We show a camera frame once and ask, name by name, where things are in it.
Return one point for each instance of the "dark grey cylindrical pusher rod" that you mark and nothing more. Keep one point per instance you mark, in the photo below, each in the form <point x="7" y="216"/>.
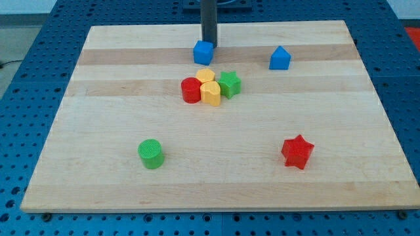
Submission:
<point x="208" y="15"/>

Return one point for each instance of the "blue cube block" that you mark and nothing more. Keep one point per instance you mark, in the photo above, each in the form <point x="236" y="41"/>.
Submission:
<point x="203" y="52"/>

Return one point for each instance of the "yellow hexagon block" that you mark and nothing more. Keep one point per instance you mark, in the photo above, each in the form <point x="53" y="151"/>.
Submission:
<point x="205" y="75"/>

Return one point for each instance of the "green star block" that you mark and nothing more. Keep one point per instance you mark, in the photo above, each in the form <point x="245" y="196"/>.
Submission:
<point x="230" y="84"/>

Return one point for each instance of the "red cylinder block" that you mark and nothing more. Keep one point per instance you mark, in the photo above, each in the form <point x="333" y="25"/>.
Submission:
<point x="190" y="88"/>

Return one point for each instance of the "yellow heart block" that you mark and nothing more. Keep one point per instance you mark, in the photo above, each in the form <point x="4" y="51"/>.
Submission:
<point x="211" y="93"/>

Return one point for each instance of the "blue pentagon house block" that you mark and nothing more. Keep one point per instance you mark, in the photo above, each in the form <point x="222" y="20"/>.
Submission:
<point x="280" y="59"/>

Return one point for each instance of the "light wooden board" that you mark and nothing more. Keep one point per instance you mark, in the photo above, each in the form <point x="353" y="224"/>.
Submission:
<point x="125" y="89"/>

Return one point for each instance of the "green cylinder block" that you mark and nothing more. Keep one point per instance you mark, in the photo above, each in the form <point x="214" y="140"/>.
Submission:
<point x="150" y="153"/>

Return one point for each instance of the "red star block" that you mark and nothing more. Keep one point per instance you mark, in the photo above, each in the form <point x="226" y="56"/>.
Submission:
<point x="296" y="152"/>

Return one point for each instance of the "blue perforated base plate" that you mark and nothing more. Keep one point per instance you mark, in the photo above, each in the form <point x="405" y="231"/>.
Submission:
<point x="30" y="103"/>

